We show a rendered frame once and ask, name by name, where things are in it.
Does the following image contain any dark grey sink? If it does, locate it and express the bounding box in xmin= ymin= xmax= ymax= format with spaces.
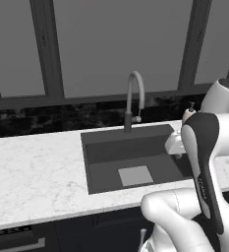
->
xmin=81 ymin=123 xmax=199 ymax=195

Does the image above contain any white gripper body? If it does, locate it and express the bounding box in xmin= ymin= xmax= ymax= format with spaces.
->
xmin=164 ymin=129 xmax=188 ymax=157

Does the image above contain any silver cupboard door handle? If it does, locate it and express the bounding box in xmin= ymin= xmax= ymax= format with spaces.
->
xmin=139 ymin=227 xmax=147 ymax=252

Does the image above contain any silver dishwasher handle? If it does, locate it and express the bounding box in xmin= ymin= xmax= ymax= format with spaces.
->
xmin=0 ymin=237 xmax=47 ymax=252

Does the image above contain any white soap dispenser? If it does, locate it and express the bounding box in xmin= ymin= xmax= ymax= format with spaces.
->
xmin=181 ymin=101 xmax=198 ymax=126

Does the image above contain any dark framed window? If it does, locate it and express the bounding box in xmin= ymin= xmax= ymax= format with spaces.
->
xmin=0 ymin=0 xmax=229 ymax=111

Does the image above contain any dark dishwasher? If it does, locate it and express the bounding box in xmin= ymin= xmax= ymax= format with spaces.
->
xmin=0 ymin=223 xmax=60 ymax=252

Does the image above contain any dark blue cupboard door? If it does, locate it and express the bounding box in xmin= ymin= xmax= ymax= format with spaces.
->
xmin=55 ymin=207 xmax=154 ymax=252

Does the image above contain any grey curved tap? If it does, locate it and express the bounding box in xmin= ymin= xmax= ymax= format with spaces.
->
xmin=123 ymin=70 xmax=146 ymax=134

